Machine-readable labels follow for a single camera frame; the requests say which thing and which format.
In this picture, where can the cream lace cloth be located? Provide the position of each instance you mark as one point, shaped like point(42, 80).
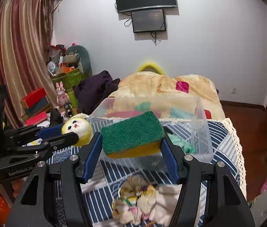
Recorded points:
point(237, 146)

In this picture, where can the pink bunny toy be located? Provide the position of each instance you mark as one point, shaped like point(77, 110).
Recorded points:
point(61, 94)

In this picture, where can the black cylinder toy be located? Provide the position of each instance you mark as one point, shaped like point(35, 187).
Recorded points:
point(67, 110)

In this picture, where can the stack of red boxes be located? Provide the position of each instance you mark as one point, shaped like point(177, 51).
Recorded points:
point(35, 104)

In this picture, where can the dark purple blanket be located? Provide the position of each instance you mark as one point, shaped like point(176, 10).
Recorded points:
point(93, 92)

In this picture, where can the green cardboard box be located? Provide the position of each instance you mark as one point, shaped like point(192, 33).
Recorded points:
point(73, 80)

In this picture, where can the clear plastic storage bin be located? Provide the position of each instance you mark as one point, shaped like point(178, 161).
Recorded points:
point(194, 123)

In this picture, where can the beige printed blanket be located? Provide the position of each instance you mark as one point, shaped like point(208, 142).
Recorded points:
point(152, 87)

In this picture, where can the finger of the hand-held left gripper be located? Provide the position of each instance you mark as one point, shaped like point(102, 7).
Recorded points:
point(50, 130)
point(62, 140)

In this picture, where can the small white fan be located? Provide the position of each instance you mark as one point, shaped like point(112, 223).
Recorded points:
point(51, 67)

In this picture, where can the yellow cat face plush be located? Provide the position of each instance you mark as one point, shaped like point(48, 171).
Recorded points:
point(78, 128)

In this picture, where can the green and yellow scouring sponge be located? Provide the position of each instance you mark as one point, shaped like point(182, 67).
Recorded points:
point(131, 132)

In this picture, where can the striped red beige curtain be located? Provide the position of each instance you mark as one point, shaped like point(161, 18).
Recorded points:
point(13, 52)

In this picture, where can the green cloth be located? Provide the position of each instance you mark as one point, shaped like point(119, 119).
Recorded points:
point(185, 145)

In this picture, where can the white wall outlet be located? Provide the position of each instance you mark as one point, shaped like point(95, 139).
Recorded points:
point(234, 90)

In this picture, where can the small black wall monitor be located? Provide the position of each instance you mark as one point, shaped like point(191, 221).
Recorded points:
point(148, 21)

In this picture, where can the pink cloth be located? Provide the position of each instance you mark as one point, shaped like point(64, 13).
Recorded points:
point(265, 185)

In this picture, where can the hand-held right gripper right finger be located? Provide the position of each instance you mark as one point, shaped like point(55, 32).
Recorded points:
point(169, 159)

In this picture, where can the blue white striped cloth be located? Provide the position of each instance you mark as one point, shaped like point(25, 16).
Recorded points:
point(218, 141)

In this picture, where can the floral fabric scrunchie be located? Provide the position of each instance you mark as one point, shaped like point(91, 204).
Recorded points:
point(133, 198)

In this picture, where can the white fluffy cloth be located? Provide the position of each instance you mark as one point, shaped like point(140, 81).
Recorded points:
point(166, 201)

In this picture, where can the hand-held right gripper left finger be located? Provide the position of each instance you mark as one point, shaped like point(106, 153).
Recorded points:
point(92, 156)

